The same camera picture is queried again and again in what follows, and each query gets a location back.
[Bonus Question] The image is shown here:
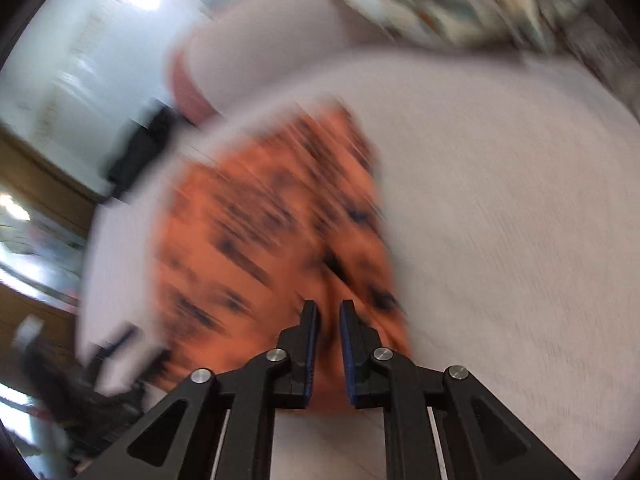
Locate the wooden door frame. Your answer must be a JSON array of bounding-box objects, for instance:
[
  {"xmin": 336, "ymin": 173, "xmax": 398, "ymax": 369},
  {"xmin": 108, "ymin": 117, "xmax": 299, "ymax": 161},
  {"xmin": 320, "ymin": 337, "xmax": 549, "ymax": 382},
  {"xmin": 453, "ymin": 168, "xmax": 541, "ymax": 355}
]
[{"xmin": 0, "ymin": 127, "xmax": 108, "ymax": 241}]

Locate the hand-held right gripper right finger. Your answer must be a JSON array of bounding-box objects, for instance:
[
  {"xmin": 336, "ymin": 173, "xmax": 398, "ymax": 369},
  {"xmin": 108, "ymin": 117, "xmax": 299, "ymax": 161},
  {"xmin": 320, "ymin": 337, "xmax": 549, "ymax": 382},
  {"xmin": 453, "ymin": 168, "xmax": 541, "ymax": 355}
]
[{"xmin": 339, "ymin": 300, "xmax": 581, "ymax": 480}]

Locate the black cloth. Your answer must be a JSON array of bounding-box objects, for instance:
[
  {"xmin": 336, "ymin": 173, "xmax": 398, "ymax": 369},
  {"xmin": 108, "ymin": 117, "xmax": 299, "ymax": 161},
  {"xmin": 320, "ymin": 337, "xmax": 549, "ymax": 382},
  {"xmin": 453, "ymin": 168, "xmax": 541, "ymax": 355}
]
[{"xmin": 107, "ymin": 102, "xmax": 186, "ymax": 201}]

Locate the orange black-printed garment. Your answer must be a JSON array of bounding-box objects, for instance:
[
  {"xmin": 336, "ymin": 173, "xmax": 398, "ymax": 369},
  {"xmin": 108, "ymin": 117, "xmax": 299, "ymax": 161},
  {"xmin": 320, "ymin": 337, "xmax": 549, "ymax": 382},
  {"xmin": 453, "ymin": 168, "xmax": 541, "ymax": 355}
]
[{"xmin": 150, "ymin": 105, "xmax": 413, "ymax": 416}]

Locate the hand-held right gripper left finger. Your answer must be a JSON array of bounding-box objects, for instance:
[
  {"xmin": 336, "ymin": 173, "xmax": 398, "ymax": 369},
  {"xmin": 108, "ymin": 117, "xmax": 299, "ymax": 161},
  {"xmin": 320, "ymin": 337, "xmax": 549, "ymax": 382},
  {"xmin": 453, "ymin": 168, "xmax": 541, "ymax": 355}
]
[{"xmin": 87, "ymin": 300, "xmax": 321, "ymax": 480}]

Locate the pink pillow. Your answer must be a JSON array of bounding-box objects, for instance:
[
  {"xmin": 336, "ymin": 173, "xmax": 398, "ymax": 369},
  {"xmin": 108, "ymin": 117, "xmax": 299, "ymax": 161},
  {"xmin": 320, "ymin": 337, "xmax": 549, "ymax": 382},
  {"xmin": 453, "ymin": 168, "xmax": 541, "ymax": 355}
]
[{"xmin": 167, "ymin": 0, "xmax": 401, "ymax": 126}]

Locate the beige printed blanket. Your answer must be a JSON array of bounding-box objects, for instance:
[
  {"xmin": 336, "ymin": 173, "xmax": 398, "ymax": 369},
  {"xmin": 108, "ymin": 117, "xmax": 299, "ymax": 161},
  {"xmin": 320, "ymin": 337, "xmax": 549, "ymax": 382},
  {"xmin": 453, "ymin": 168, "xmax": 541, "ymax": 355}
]
[{"xmin": 320, "ymin": 0, "xmax": 591, "ymax": 56}]

